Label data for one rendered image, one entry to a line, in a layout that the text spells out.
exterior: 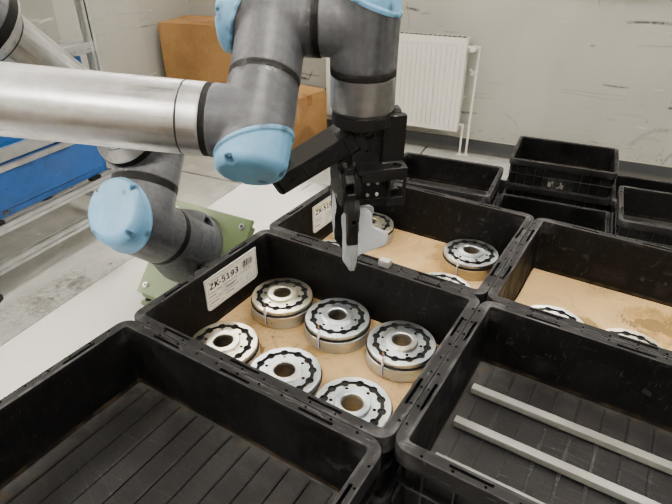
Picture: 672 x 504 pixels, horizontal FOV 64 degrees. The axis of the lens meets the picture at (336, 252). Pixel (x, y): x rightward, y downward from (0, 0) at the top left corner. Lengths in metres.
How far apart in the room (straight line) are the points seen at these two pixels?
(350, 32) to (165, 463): 0.54
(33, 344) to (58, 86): 0.69
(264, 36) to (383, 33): 0.12
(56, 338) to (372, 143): 0.77
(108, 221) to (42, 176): 1.81
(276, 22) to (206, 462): 0.51
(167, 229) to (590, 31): 3.16
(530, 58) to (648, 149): 0.94
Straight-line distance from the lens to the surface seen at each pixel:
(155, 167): 0.98
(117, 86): 0.58
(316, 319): 0.84
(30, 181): 2.73
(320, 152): 0.64
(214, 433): 0.74
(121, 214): 0.95
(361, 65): 0.59
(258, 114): 0.53
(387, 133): 0.65
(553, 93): 3.84
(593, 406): 0.83
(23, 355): 1.17
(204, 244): 1.05
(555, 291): 1.03
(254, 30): 0.58
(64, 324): 1.22
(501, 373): 0.83
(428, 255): 1.07
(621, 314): 1.02
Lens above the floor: 1.38
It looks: 31 degrees down
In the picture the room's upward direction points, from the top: straight up
